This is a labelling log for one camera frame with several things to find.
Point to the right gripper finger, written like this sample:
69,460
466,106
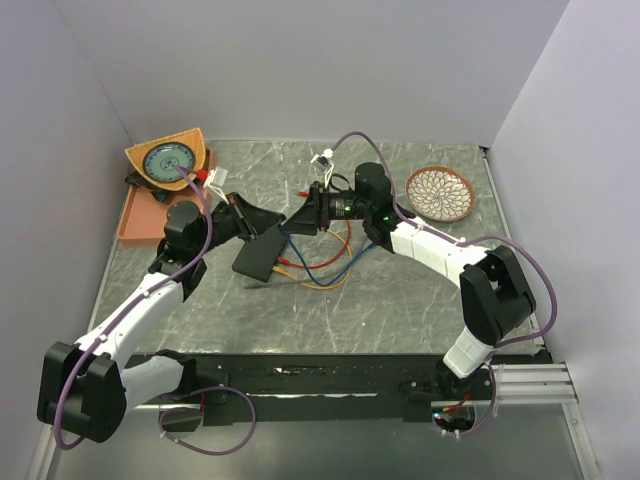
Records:
314,193
304,221

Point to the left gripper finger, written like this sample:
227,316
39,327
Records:
238,202
257,220

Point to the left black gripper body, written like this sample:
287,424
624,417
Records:
227,224

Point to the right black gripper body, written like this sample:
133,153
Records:
340,206

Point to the black network switch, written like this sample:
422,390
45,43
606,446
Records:
257,257

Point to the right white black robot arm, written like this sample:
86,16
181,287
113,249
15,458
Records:
496,297

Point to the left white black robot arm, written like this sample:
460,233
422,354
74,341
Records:
87,387

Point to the orange woven basket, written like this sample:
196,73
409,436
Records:
193,138

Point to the blue green ceramic plate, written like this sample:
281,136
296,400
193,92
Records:
161,162

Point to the pink plastic tray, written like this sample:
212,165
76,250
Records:
143,219

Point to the dark bowl under basket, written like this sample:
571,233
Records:
134,178

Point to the floral patterned ceramic plate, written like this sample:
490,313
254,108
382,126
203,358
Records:
440,194

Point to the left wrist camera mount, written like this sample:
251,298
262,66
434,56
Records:
213,181

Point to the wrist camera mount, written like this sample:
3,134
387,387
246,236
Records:
213,181
324,164

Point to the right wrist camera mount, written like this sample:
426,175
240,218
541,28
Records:
324,164

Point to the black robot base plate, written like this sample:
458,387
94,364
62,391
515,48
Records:
303,387

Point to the aluminium rail frame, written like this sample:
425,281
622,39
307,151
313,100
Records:
378,303

